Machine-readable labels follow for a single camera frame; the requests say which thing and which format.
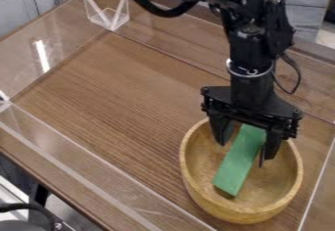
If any brown wooden bowl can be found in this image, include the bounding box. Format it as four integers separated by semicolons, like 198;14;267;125
179;119;303;224

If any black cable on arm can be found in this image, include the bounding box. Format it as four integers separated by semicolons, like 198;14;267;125
271;52;303;96

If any black cable under table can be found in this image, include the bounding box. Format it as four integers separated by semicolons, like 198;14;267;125
0;203;64;231

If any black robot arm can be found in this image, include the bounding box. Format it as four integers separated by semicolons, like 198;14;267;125
186;0;302;161

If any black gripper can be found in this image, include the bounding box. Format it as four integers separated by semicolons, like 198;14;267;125
200;86;302;166

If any clear acrylic front wall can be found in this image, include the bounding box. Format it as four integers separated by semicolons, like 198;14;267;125
0;101;215;231

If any clear acrylic corner bracket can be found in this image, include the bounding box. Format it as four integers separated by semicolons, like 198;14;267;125
84;0;130;31

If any green rectangular block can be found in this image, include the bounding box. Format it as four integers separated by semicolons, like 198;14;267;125
212;124;266;197

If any black table leg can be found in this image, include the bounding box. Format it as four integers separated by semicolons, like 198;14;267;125
29;184;50;207

